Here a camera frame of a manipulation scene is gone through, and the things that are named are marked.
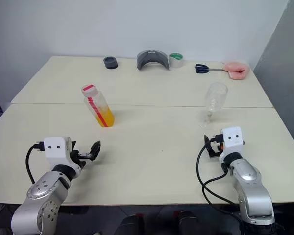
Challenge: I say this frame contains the bottle with orange liquid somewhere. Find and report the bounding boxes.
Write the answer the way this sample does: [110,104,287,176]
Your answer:
[84,90,116,129]

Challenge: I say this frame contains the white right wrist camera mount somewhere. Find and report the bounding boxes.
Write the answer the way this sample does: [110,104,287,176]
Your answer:
[221,126,246,164]

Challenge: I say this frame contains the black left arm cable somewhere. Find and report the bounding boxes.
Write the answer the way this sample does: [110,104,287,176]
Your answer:
[25,141,46,185]

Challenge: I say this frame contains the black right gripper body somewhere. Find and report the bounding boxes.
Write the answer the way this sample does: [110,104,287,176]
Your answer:
[211,143,223,158]

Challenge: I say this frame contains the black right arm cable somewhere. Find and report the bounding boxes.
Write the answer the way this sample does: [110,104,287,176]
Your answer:
[196,134,245,226]

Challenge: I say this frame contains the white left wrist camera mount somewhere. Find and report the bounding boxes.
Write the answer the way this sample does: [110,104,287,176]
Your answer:
[43,136,83,181]

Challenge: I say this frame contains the grey curved visor piece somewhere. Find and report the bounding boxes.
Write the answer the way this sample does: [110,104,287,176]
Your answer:
[136,50,170,72]

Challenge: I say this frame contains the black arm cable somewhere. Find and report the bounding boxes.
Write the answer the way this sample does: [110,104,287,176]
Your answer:
[25,141,46,185]
[196,134,245,226]

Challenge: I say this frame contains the tape roll with green core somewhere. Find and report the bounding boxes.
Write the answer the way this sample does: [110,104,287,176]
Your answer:
[168,52,185,70]

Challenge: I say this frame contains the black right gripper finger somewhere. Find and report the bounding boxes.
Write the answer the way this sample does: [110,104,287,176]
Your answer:
[203,134,215,160]

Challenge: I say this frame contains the black-handled scissors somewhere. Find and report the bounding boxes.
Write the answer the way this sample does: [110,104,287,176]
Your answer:
[195,63,230,74]

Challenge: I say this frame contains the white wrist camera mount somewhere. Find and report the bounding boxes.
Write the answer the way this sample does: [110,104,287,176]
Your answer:
[221,126,246,164]
[43,136,83,181]

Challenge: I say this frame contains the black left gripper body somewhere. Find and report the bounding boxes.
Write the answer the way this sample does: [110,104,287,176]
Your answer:
[70,149,93,170]

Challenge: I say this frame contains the clear plastic cup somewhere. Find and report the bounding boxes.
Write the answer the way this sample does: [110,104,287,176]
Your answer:
[199,82,229,130]

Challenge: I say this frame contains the pink fluffy cloth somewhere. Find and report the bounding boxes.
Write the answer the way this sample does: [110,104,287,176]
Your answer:
[221,61,251,81]

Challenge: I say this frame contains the white red-striped bottle cap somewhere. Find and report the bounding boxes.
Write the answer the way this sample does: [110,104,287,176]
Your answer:
[81,84,99,98]

